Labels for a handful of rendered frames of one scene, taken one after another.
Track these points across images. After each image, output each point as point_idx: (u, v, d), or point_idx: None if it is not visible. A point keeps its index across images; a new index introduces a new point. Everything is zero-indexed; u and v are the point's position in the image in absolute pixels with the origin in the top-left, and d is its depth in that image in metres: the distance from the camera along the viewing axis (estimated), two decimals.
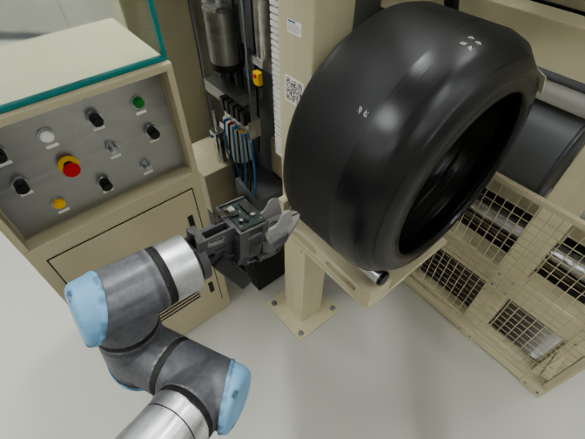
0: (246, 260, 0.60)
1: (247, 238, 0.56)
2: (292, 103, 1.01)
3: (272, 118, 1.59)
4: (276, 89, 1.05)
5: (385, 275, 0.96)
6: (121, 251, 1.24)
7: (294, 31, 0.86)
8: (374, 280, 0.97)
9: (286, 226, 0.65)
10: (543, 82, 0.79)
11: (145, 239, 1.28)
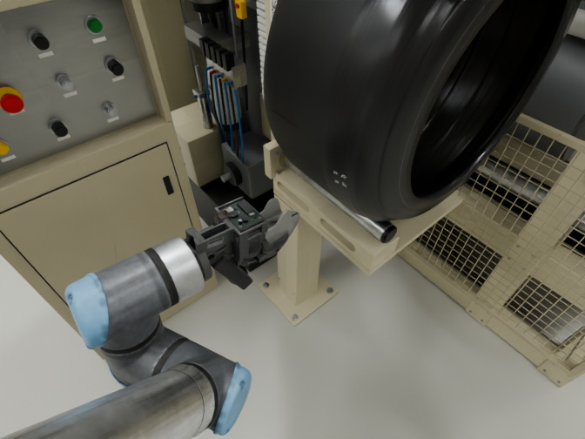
0: (246, 260, 0.60)
1: (246, 238, 0.56)
2: None
3: None
4: (260, 11, 0.88)
5: (396, 230, 0.81)
6: (84, 213, 1.07)
7: None
8: (387, 224, 0.79)
9: (286, 226, 0.65)
10: None
11: (112, 200, 1.11)
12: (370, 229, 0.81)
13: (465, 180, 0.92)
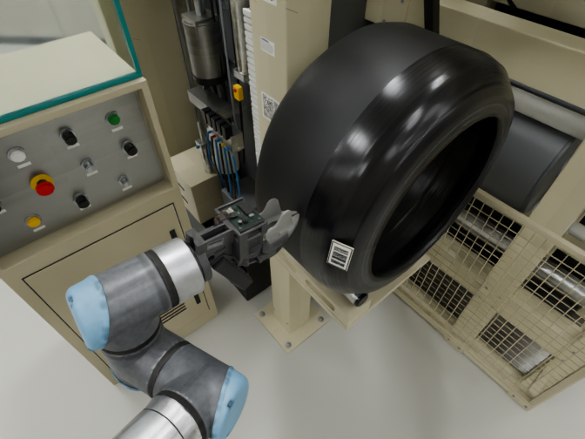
0: (246, 260, 0.60)
1: (246, 239, 0.56)
2: (270, 120, 0.99)
3: None
4: (254, 105, 1.04)
5: (360, 299, 0.94)
6: (101, 267, 1.22)
7: (268, 50, 0.85)
8: (352, 302, 0.96)
9: (286, 226, 0.65)
10: (346, 262, 0.66)
11: (125, 254, 1.26)
12: None
13: None
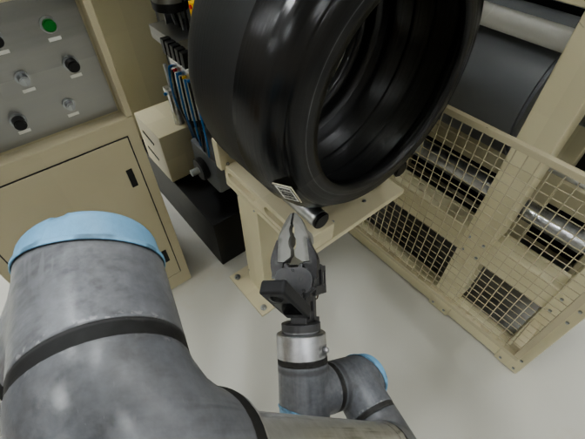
0: None
1: None
2: None
3: None
4: None
5: (326, 214, 0.85)
6: (47, 204, 1.13)
7: None
8: (314, 214, 0.84)
9: None
10: (295, 197, 0.69)
11: (76, 192, 1.16)
12: (305, 219, 0.88)
13: (401, 171, 0.98)
